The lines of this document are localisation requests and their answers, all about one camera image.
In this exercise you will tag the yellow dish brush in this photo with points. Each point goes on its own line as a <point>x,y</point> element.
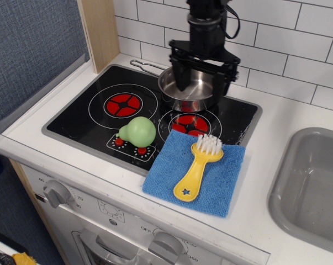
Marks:
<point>207,149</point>

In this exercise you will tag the grey left oven knob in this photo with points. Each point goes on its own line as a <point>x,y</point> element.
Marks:
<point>56,193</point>

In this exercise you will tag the white toy oven front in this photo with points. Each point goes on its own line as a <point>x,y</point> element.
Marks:
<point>92,231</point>

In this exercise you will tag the grey right oven knob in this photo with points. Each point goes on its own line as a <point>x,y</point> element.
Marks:
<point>167,247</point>

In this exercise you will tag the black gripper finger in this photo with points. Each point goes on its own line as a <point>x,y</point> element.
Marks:
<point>220,82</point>
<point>182,75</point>

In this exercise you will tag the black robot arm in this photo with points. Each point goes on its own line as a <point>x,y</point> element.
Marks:
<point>209,10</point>

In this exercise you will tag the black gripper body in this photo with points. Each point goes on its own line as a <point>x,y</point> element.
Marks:
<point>205,50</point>

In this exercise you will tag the black toy cooktop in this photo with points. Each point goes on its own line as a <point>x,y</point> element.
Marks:
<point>91,121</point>

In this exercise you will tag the grey oven knob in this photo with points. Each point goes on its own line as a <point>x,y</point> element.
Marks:
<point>167,247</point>
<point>56,193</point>

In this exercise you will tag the grey sink basin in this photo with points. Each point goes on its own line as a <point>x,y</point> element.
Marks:
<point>301,201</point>

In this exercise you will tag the green toy pear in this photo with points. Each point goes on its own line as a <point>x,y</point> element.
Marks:
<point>140,132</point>

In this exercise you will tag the small steel saucepan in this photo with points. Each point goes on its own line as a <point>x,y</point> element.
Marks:
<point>197,96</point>

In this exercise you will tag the yellow object at corner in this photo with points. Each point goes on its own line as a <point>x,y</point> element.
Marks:
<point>23,259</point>

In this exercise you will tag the blue microfibre cloth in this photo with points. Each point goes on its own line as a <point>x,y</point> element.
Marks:
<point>219,178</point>

